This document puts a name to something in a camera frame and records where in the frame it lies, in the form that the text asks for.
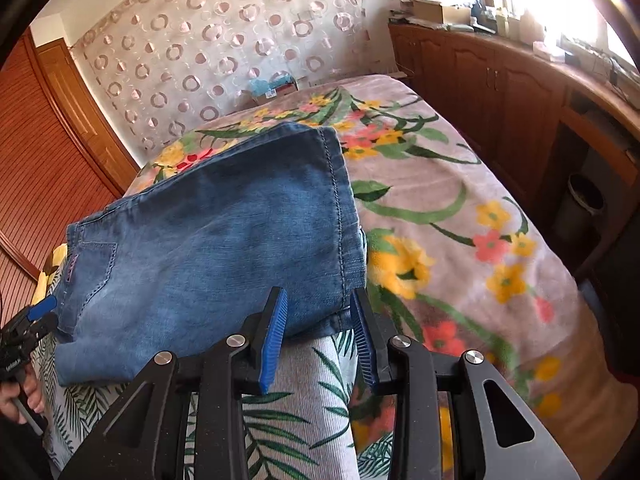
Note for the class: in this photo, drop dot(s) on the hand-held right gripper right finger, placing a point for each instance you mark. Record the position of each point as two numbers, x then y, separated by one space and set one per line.
364 345

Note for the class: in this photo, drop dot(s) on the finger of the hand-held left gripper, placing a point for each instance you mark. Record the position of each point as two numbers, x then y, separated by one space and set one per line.
42 307
42 324

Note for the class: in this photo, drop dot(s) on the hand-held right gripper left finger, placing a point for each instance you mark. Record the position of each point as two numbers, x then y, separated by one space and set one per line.
272 345

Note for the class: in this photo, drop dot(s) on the blue denim pants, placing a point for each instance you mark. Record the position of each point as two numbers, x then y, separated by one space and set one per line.
200 240

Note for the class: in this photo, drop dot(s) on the person's left hand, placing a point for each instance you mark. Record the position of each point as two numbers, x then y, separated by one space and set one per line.
25 402

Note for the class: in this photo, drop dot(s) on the yellow plush toy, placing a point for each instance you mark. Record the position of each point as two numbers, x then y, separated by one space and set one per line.
54 265

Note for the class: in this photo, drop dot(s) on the floral blanket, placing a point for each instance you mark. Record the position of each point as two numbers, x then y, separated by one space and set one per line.
450 200

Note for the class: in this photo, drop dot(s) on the cardboard box with blue cloth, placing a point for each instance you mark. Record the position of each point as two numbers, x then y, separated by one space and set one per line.
272 91

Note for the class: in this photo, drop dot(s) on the dark trash bin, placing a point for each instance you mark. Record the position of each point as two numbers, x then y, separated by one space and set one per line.
582 210

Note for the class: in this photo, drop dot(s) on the wooden cabinet counter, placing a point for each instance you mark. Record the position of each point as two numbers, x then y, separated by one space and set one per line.
475 75

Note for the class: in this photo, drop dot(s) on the circle patterned sheer curtain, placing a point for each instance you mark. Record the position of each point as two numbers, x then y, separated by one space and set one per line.
200 60

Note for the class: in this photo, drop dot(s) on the open cardboard box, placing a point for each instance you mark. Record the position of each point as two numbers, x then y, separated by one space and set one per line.
435 10

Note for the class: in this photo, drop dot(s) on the wooden framed window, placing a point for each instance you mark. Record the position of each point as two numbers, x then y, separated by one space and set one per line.
550 0

